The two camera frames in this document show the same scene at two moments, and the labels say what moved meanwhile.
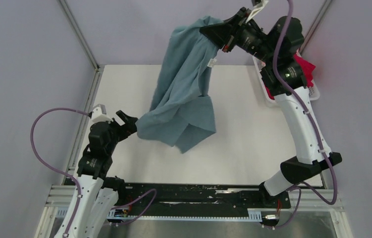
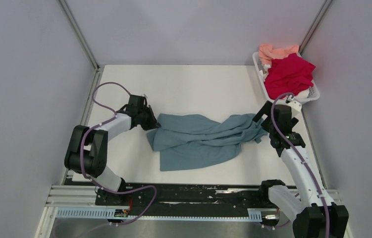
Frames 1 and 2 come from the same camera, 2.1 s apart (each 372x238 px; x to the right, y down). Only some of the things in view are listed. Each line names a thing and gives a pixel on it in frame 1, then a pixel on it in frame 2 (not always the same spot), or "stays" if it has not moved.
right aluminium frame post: [314, 25] stays
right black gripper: [227, 34] -> [265, 109]
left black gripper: [129, 127] -> [154, 124]
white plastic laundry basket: [313, 90] stays
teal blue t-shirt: [181, 109] -> [186, 143]
